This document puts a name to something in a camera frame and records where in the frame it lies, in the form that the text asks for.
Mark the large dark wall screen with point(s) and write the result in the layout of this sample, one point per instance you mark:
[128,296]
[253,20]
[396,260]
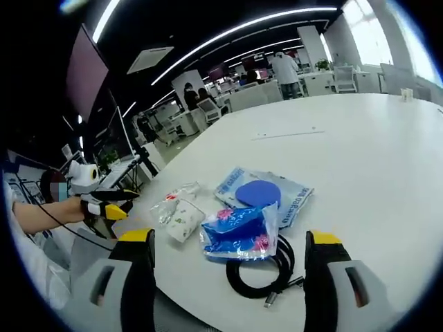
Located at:
[86,74]

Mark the white patterned packet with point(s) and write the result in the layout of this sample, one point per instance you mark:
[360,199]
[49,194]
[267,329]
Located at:
[183,221]

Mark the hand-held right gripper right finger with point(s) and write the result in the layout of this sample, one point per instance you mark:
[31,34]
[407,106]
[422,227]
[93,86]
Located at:
[349,290]

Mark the white office chair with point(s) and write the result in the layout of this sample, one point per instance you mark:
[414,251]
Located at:
[209,110]
[344,79]

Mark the clear plastic bag item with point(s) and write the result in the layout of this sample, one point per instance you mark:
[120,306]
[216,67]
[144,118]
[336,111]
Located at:
[166,207]

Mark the white tabletop table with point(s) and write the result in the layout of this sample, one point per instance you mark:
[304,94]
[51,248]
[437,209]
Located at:
[346,173]

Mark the black tripod stand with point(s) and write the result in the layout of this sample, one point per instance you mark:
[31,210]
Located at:
[147,160]

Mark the grey printed plastic bag item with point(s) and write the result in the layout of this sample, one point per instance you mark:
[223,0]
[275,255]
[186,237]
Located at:
[297,200]

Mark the blue round disc item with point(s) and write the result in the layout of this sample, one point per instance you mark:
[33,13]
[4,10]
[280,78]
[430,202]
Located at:
[257,193]

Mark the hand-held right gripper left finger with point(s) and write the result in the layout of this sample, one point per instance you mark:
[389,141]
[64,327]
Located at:
[104,287]

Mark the small white tabletop object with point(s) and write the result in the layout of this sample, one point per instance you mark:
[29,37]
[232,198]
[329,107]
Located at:
[406,94]

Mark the person's white clothing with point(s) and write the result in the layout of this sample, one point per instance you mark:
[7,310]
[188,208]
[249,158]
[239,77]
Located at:
[34,269]

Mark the blue pink plastic packet item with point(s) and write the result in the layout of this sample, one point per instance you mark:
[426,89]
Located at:
[235,235]

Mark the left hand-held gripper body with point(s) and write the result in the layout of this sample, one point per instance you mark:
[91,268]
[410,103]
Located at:
[82,175]

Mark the ceiling air conditioner vent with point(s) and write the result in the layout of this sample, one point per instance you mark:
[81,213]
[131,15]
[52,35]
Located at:
[150,59]

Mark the green potted plant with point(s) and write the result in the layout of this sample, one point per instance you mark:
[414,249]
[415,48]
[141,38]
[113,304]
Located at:
[323,64]

